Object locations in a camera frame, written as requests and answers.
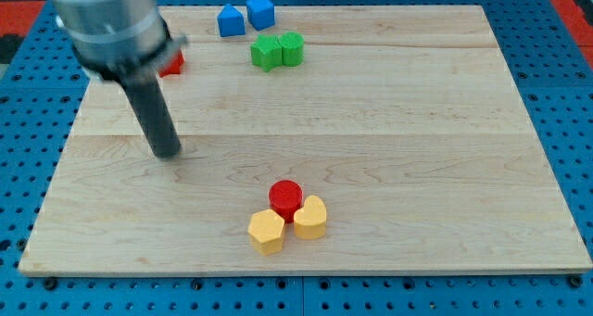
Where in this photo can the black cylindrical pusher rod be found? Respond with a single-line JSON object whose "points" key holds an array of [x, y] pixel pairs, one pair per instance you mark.
{"points": [[150, 109]]}

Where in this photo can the red star block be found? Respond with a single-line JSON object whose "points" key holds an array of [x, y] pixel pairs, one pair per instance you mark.
{"points": [[174, 67]]}

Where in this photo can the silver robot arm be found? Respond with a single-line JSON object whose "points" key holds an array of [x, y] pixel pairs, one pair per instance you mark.
{"points": [[127, 42]]}

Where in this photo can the green star block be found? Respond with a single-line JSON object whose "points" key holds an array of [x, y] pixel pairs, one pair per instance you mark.
{"points": [[266, 52]]}

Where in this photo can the blue pentagon block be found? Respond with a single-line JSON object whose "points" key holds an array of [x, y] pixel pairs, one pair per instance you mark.
{"points": [[231, 22]]}

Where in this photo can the blue cube block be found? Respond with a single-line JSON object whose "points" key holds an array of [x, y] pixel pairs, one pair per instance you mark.
{"points": [[260, 14]]}

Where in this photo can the green cylinder block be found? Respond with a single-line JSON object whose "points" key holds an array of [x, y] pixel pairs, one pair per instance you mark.
{"points": [[292, 44]]}

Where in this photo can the light wooden board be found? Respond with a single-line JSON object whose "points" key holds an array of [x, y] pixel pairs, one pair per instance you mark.
{"points": [[404, 120]]}

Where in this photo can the red cylinder block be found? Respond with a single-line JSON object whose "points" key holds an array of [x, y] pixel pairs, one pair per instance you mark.
{"points": [[286, 197]]}

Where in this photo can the yellow hexagon block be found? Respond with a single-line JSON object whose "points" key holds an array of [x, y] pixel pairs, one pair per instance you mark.
{"points": [[266, 232]]}

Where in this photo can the yellow heart block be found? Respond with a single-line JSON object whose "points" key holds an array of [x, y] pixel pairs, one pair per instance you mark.
{"points": [[310, 221]]}

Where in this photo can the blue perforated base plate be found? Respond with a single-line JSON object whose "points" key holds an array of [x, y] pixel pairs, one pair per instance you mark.
{"points": [[547, 45]]}

